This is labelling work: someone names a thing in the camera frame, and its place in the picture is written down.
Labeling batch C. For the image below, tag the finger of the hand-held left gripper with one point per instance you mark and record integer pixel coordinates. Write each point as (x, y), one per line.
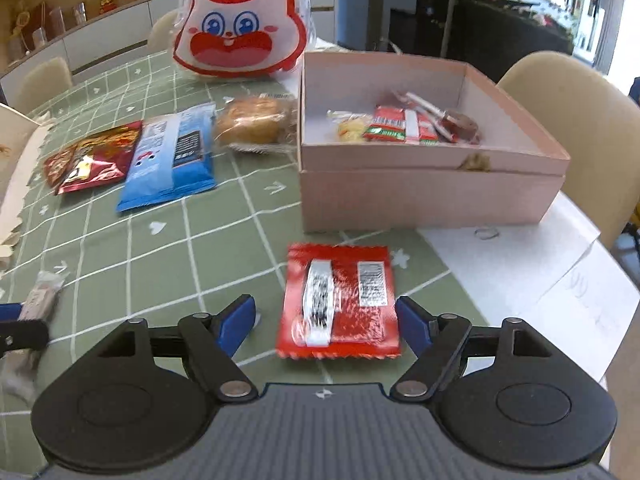
(25, 335)
(10, 311)

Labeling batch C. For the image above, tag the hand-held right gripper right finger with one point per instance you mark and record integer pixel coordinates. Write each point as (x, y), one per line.
(415, 325)

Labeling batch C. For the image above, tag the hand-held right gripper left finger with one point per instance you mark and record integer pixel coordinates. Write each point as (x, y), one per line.
(235, 322)

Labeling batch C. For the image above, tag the beige roll snack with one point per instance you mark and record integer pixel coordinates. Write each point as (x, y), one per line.
(45, 290)

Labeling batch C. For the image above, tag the red square snack packet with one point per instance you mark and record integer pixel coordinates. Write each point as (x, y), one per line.
(345, 320)

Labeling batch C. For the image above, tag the pink cardboard box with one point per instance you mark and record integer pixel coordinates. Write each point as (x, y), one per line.
(425, 195)

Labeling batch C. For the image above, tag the small clear snack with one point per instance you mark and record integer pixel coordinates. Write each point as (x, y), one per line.
(350, 127)

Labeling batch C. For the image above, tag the thin clear strip packet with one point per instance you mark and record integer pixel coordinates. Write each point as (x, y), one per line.
(425, 105)

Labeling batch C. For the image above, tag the green checked tablecloth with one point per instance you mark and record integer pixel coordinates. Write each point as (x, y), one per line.
(200, 260)

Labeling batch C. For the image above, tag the white cartoon paper bag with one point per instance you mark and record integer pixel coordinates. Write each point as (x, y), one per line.
(15, 170)

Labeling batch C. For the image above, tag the small dark red snack packet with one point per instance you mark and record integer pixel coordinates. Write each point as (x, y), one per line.
(52, 165)

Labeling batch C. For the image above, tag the blue snack packet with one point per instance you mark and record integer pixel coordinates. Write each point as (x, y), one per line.
(170, 160)

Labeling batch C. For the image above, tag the wrapped round pastry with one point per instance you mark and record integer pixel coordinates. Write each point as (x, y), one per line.
(247, 120)

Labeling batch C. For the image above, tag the beige chair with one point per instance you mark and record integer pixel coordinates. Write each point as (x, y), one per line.
(165, 30)
(575, 110)
(45, 85)

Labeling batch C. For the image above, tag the yellow black stool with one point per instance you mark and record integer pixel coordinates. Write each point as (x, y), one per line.
(634, 225)

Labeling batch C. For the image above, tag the gold red ornament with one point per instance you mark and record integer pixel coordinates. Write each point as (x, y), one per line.
(27, 25)

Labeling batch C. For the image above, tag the clear glass cup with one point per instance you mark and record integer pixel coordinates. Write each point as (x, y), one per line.
(80, 12)
(58, 17)

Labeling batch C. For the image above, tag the rabbit face plastic bag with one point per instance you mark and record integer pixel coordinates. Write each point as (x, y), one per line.
(235, 20)

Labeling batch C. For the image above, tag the black water dispenser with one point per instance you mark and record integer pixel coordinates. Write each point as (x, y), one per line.
(422, 20)

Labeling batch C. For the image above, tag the black sideboard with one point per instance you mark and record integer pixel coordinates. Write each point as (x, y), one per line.
(510, 35)

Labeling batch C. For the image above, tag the red figurine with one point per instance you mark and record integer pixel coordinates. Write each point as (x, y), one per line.
(106, 2)

